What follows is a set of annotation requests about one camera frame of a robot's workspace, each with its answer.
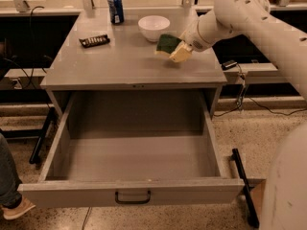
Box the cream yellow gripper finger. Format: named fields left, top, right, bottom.
left=169, top=41, right=193, bottom=62

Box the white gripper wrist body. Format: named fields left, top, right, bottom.
left=180, top=14, right=224, bottom=52

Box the green and yellow sponge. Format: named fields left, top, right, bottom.
left=155, top=34, right=181, bottom=58

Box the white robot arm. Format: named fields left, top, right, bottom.
left=171, top=0, right=307, bottom=230

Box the grey cabinet with counter top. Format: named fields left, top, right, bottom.
left=41, top=7, right=226, bottom=113

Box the open grey top drawer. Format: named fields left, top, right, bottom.
left=19, top=90, right=244, bottom=208

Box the white ceramic bowl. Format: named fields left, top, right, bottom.
left=138, top=15, right=170, bottom=42

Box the small black device on ledge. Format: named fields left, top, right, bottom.
left=222, top=60, right=237, bottom=71

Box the blue soda can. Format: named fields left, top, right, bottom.
left=107, top=0, right=125, bottom=24

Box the dark snack bar packet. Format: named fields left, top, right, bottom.
left=79, top=34, right=110, bottom=48

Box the brown cardboard box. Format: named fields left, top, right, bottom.
left=250, top=181, right=266, bottom=219

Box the black table leg left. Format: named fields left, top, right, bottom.
left=29, top=107, right=55, bottom=164

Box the black table leg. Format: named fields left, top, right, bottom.
left=29, top=107, right=55, bottom=164
left=232, top=149, right=260, bottom=228

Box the black table leg right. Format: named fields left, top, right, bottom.
left=232, top=149, right=260, bottom=228

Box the blue jeans leg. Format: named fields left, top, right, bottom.
left=0, top=134, right=22, bottom=209

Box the beige shoe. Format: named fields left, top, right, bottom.
left=2, top=196, right=35, bottom=220

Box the black cable on right floor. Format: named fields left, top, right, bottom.
left=213, top=63, right=307, bottom=118

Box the black cable on left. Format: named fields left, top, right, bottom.
left=0, top=5, right=54, bottom=91

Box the black drawer handle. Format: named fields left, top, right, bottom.
left=115, top=191, right=152, bottom=205

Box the black cable under drawer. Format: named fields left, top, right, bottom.
left=81, top=207, right=93, bottom=230

